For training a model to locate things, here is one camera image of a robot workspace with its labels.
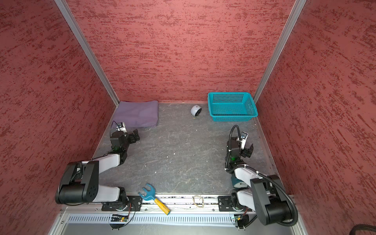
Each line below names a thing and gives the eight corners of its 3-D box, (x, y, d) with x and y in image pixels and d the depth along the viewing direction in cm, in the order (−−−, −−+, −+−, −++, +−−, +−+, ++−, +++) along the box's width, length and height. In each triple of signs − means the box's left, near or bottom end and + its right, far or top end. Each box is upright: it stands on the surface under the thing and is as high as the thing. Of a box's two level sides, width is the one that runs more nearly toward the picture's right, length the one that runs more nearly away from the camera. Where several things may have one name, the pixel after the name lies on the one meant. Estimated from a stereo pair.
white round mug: (194, 119, 112) (194, 111, 106) (190, 115, 115) (190, 107, 108) (201, 115, 115) (201, 108, 108) (196, 111, 118) (197, 103, 111)
